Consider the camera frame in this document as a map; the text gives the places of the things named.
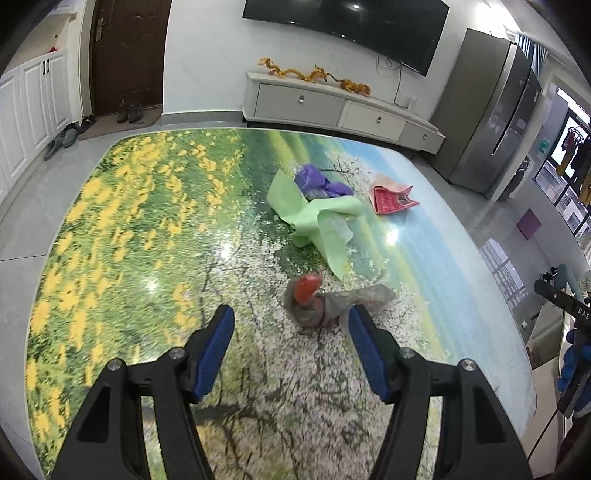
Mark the white grey television stand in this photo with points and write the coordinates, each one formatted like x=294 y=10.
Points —
x=323 y=104

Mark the blue curtain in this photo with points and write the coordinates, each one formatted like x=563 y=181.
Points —
x=531 y=53

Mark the small white bottle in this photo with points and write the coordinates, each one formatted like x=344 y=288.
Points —
x=411 y=102

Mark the hanging clothes rack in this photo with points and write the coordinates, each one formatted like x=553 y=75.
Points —
x=577 y=152

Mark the red flat wrapper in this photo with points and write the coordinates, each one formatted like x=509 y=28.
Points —
x=392 y=198

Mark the grey steel refrigerator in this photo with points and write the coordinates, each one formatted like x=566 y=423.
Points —
x=485 y=115

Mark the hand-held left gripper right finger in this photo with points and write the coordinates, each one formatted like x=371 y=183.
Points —
x=369 y=355

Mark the brown doormat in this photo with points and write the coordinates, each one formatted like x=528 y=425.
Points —
x=106 y=128

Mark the person's right hand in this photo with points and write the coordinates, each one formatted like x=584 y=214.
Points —
x=577 y=369

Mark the white tall cabinet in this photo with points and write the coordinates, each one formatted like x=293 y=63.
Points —
x=27 y=106

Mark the black wall television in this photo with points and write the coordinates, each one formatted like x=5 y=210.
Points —
x=351 y=27

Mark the grey slipper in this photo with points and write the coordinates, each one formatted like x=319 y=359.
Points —
x=54 y=149
x=70 y=137

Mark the dark brown entrance door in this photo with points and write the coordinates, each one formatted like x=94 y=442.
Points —
x=129 y=50

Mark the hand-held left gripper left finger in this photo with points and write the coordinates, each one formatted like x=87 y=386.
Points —
x=214 y=350

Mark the clear bag with red cap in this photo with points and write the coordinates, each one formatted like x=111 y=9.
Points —
x=323 y=302

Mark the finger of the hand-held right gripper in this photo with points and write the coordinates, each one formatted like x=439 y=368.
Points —
x=547 y=288

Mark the black sandals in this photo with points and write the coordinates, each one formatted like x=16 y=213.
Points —
x=85 y=121

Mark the purple plastic wrapper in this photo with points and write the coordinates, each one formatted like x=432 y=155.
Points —
x=318 y=182

